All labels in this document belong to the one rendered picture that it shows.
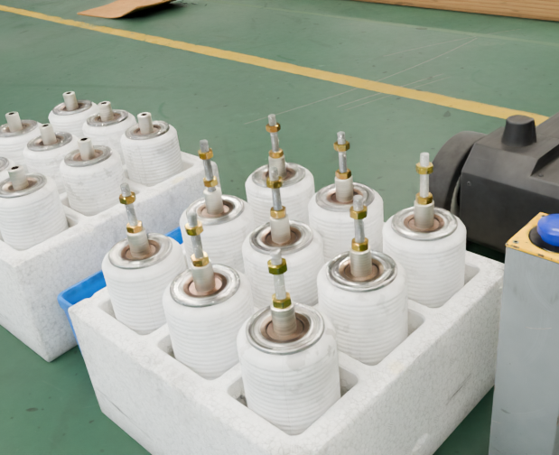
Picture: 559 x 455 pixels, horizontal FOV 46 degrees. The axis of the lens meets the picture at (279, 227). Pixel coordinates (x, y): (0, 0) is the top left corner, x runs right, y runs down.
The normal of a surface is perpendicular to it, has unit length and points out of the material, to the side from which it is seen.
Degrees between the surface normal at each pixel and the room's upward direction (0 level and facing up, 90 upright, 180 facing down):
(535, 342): 90
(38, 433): 0
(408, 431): 90
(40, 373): 0
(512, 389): 90
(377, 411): 90
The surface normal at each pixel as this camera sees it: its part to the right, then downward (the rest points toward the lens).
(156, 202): 0.73, 0.28
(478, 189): -0.72, 0.41
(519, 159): -0.58, -0.32
